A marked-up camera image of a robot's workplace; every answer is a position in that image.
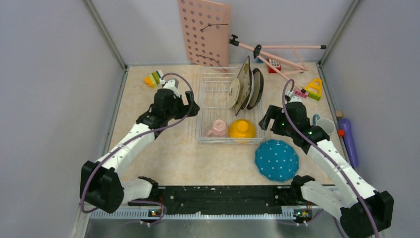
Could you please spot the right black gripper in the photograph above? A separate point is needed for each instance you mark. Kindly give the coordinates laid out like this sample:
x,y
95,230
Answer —
x,y
276,113

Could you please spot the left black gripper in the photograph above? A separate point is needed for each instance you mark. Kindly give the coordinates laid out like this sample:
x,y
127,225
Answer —
x,y
191,109

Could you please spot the blue rimmed bowl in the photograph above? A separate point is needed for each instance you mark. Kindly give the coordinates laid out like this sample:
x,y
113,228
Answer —
x,y
276,160

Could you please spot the white plate red characters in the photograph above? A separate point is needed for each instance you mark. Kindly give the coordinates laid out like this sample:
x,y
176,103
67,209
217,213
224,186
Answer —
x,y
251,88

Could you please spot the dark red rimmed plate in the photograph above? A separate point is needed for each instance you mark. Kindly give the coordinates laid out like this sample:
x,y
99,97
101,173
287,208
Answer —
x,y
258,86

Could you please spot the orange yellow bowl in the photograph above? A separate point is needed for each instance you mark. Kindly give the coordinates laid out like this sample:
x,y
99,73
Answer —
x,y
242,128

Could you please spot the white wire dish rack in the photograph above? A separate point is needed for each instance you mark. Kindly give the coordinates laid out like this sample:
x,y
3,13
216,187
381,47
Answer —
x,y
212,99

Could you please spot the white pink handled cup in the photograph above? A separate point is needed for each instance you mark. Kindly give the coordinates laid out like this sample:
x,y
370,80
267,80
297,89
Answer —
x,y
218,129

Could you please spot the small cream saucer plate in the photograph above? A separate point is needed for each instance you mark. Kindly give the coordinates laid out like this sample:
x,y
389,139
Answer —
x,y
233,93

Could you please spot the square floral plate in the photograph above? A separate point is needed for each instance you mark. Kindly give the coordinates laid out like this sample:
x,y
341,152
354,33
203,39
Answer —
x,y
245,82

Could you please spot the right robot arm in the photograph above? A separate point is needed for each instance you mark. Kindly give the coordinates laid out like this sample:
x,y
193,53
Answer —
x,y
361,209

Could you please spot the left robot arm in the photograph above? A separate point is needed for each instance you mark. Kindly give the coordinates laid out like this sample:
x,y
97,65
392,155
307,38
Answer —
x,y
100,180

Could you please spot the pink toy block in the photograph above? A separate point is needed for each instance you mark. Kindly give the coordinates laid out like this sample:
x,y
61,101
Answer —
x,y
301,93

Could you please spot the stacked colourful toy blocks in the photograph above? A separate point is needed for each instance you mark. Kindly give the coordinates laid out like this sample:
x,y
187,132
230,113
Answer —
x,y
154,79

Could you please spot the blue white mug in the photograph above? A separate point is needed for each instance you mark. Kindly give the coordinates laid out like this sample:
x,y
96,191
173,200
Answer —
x,y
326,124

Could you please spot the yellow green toy block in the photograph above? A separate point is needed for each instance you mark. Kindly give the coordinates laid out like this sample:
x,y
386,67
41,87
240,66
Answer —
x,y
314,89

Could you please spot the red white toy block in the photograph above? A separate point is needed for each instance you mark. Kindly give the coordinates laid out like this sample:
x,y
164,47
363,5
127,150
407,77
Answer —
x,y
274,64

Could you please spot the pink pegboard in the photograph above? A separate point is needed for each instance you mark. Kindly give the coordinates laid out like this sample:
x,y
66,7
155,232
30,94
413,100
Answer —
x,y
206,31

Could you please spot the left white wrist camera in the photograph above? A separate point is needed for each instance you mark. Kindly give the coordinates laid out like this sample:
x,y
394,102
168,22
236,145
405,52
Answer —
x,y
172,84

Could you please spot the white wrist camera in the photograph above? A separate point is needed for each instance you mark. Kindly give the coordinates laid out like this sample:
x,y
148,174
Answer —
x,y
172,84
290,97

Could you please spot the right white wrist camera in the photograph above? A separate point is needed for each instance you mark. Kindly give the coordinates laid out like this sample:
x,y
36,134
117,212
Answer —
x,y
290,97

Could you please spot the purple handled tool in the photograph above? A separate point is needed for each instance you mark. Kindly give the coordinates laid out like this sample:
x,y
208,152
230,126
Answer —
x,y
345,132

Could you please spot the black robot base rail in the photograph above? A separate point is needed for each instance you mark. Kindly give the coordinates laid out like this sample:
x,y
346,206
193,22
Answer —
x,y
229,200

